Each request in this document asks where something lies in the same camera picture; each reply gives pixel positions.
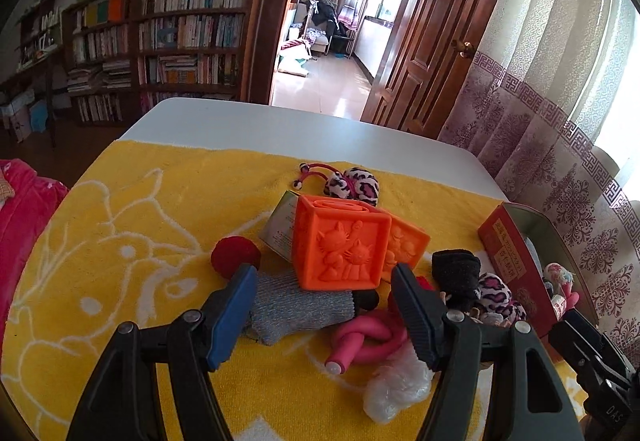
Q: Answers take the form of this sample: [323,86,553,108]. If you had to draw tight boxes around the brown wooden door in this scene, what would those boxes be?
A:
[360,0,516,137]

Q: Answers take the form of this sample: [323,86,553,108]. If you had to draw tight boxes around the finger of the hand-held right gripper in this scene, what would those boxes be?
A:
[549,328,608,389]
[565,308,632,372]

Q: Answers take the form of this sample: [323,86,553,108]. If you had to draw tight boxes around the dark wooden shelf rack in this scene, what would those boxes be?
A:
[0,0,66,147]

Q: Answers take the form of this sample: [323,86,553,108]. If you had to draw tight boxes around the white floor cushion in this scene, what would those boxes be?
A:
[277,56,311,79]

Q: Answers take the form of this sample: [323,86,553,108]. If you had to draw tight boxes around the orange embossed cube block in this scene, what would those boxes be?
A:
[382,216,432,284]
[292,194,392,293]

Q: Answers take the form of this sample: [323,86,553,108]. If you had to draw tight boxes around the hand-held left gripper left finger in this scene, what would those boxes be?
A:
[65,263,258,441]

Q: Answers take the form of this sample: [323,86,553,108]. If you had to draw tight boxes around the floral fabric pouch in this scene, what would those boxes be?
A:
[542,261,581,312]

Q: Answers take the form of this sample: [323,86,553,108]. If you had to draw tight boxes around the grey paper card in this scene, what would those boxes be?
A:
[257,190,301,254]

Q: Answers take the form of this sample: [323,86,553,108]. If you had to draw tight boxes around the blue storage box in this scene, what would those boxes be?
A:
[27,98,51,132]

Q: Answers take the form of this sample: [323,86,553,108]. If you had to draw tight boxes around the patterned purple white curtain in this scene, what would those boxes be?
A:
[437,0,640,357]

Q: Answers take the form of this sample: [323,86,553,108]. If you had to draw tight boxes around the pink foam hair curler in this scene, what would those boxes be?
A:
[325,306,416,374]

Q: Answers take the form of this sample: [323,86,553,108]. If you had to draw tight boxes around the wooden bookshelf with books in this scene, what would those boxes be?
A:
[62,0,266,124]

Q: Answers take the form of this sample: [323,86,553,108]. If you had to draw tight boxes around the red tin box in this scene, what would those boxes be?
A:
[477,202,601,322]

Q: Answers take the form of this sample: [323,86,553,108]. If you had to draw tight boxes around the dark clothes on chair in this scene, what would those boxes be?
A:
[310,0,342,57]

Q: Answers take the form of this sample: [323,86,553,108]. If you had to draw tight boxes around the clear plastic bag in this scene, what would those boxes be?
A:
[362,346,433,424]

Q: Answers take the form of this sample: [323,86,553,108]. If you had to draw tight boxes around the pink blanket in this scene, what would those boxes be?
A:
[0,158,68,342]

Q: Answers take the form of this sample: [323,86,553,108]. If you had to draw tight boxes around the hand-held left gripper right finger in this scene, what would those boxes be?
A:
[390,263,586,441]

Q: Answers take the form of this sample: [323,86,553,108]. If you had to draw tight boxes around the wooden door frame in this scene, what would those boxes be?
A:
[247,0,316,104]

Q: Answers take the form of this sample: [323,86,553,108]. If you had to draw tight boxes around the leopard print bow hair tie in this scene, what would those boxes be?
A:
[292,162,381,207]
[470,272,528,324]

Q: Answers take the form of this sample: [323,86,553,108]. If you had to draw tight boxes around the black sock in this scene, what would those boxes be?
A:
[431,248,482,309]

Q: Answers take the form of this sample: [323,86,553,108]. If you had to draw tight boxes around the grey knit glove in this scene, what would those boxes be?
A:
[242,270,381,347]

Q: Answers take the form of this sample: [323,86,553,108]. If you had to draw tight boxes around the yellow printed towel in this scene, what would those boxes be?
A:
[0,138,591,441]

